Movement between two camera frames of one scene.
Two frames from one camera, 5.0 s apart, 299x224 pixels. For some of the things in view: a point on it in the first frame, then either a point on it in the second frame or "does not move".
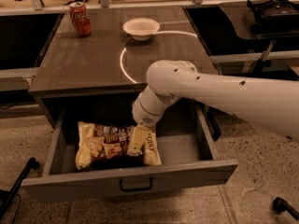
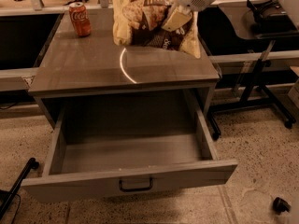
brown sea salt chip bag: (105, 145) → (138, 21)
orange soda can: (81, 19) does not move
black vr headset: (277, 12) does not move
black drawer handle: (124, 189) does not move
